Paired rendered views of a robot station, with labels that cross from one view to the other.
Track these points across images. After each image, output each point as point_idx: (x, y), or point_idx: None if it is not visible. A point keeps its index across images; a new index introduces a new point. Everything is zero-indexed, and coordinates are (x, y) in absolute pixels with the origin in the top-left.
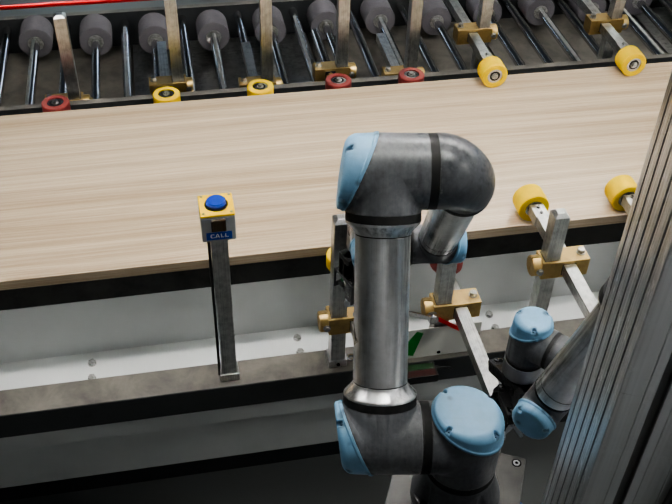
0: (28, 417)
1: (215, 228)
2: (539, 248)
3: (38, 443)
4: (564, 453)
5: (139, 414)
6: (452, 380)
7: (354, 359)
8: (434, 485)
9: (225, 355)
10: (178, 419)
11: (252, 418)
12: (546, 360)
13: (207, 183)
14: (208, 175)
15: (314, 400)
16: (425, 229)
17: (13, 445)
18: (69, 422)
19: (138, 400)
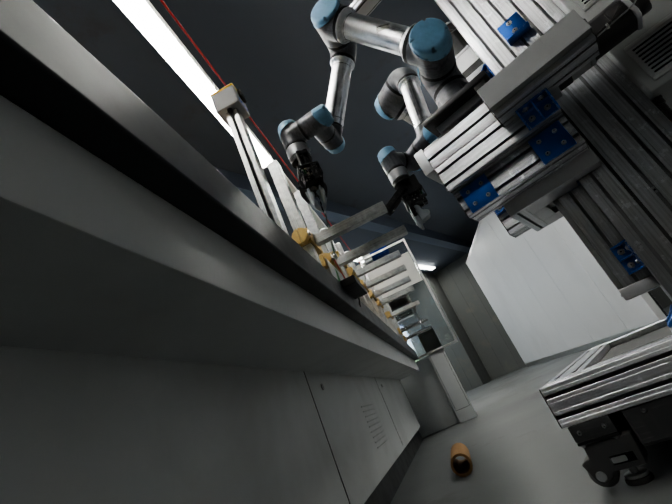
0: (167, 130)
1: (242, 94)
2: None
3: (159, 252)
4: (465, 2)
5: (268, 233)
6: (362, 337)
7: (395, 27)
8: (460, 78)
9: (280, 219)
10: (284, 300)
11: (281, 486)
12: (405, 153)
13: None
14: None
15: (334, 324)
16: (334, 102)
17: (114, 227)
18: (215, 188)
19: (260, 210)
